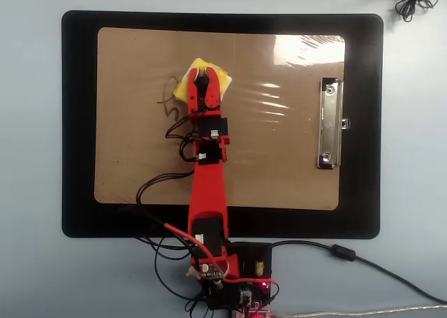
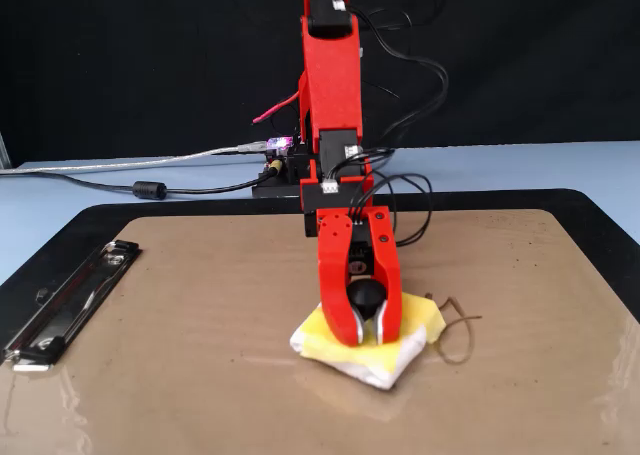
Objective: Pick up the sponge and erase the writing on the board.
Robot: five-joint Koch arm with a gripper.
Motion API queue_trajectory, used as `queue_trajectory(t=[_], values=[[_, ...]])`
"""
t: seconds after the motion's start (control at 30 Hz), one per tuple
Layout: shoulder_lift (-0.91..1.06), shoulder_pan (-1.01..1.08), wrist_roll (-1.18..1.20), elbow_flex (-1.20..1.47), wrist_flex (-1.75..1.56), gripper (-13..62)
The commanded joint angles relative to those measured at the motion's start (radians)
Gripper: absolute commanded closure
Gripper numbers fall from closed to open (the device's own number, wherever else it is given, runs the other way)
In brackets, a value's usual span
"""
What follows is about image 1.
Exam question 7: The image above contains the metal clipboard clip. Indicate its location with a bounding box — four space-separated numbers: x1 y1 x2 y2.
316 76 352 171

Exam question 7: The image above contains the coiled black cable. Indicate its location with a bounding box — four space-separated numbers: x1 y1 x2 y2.
394 0 442 23

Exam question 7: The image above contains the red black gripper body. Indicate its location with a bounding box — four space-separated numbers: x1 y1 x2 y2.
188 87 223 120

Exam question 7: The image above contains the controller circuit board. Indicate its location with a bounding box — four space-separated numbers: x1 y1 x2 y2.
228 277 279 318

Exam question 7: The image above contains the silver USB cable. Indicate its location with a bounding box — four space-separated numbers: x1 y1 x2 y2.
275 303 447 318

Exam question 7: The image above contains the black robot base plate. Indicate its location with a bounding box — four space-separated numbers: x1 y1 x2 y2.
204 241 274 312

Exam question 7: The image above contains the black mat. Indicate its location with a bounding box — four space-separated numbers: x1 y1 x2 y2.
61 10 384 240

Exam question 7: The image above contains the red wire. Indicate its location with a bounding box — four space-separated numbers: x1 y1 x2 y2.
160 221 280 288

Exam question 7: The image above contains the yellow sponge with black knob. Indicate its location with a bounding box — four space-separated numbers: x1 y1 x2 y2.
173 57 233 104

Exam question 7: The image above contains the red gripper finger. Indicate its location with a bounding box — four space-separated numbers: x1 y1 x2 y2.
186 67 204 115
202 66 224 111

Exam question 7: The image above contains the black power cable with ferrite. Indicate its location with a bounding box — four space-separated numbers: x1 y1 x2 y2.
268 240 447 305

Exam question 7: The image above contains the brown clipboard board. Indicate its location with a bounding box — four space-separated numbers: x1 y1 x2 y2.
94 27 347 212

